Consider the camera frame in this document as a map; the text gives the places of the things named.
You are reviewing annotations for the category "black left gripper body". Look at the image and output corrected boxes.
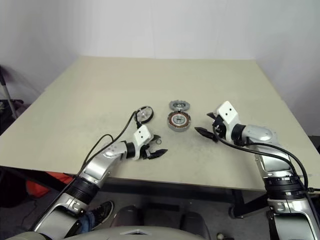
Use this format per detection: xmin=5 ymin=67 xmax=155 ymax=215
xmin=139 ymin=138 xmax=158 ymax=161

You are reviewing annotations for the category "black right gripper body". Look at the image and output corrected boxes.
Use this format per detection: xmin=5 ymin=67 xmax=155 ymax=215
xmin=211 ymin=114 xmax=227 ymax=139

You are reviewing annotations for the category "black spoked rotor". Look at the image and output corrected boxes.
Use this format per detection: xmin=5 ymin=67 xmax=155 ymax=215
xmin=134 ymin=105 xmax=155 ymax=124

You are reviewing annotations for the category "silver hinged motor lid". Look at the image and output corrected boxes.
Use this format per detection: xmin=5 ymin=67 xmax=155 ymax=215
xmin=169 ymin=99 xmax=191 ymax=113

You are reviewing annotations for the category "dark rounded shape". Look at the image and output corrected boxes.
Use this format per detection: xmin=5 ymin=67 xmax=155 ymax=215
xmin=109 ymin=205 xmax=148 ymax=230
xmin=179 ymin=212 xmax=213 ymax=237

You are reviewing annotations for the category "black shoe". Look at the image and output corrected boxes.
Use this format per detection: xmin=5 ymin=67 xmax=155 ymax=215
xmin=88 ymin=200 xmax=115 ymax=230

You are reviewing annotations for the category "blue jeans leg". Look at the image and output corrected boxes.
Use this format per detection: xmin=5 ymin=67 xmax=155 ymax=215
xmin=74 ymin=212 xmax=96 ymax=233

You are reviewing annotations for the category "orange object under table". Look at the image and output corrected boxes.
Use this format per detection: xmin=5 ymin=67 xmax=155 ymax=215
xmin=26 ymin=171 xmax=76 ymax=198

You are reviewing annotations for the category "grey tripod stand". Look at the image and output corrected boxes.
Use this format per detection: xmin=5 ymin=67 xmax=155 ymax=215
xmin=0 ymin=65 xmax=20 ymax=120

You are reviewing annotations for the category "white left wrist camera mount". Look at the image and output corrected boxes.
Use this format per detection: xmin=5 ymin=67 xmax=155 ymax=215
xmin=132 ymin=125 xmax=154 ymax=161

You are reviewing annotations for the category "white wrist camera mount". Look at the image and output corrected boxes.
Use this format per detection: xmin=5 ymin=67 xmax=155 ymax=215
xmin=215 ymin=100 xmax=241 ymax=145
xmin=132 ymin=125 xmax=154 ymax=161

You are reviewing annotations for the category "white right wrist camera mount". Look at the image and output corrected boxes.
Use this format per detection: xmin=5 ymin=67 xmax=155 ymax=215
xmin=215 ymin=100 xmax=241 ymax=145

